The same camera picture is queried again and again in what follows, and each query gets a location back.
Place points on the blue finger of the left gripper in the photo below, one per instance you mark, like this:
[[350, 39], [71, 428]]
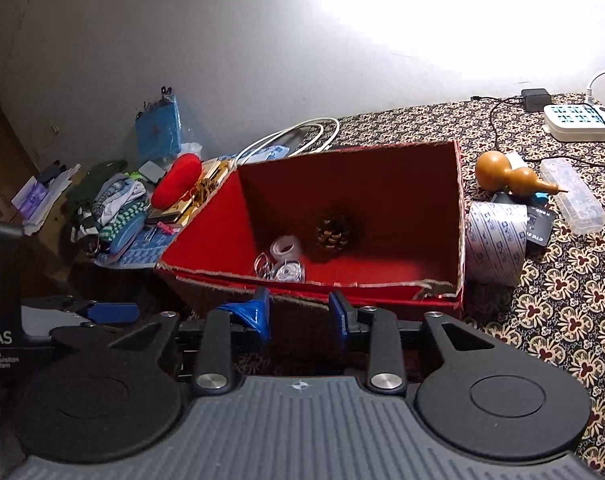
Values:
[[113, 313]]

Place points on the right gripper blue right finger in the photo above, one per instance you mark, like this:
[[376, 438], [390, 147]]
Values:
[[342, 316]]

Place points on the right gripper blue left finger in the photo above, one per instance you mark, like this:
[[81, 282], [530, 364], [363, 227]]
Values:
[[253, 314]]

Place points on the blue white checked cloth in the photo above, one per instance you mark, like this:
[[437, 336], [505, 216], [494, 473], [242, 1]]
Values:
[[143, 252]]

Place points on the clear tape roll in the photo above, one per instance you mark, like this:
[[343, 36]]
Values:
[[286, 248]]

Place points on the pine cone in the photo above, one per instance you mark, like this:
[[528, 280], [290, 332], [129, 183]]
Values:
[[333, 233]]

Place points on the red cardboard box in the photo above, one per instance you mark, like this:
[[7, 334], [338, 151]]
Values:
[[383, 225]]

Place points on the pile of patterned cloths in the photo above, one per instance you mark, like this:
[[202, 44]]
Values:
[[106, 209]]

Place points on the red plush cushion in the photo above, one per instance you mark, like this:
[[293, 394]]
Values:
[[182, 176]]

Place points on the patterned paper cup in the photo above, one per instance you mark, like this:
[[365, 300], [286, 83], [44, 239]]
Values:
[[496, 242]]

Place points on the blue plastic bag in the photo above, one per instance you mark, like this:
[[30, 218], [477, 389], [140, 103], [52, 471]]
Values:
[[158, 128]]

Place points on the brown gourd ornament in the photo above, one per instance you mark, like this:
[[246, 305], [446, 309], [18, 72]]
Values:
[[494, 173]]

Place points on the black card device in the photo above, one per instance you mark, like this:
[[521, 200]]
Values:
[[541, 218]]

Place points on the patterned tablecloth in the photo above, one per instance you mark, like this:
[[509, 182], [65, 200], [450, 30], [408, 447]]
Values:
[[557, 312]]

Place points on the clear plastic case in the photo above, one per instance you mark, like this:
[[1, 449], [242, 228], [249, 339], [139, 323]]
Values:
[[580, 209]]

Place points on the black power adapter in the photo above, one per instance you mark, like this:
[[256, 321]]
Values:
[[534, 100]]

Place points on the white power strip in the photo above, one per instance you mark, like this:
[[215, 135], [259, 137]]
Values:
[[575, 122]]

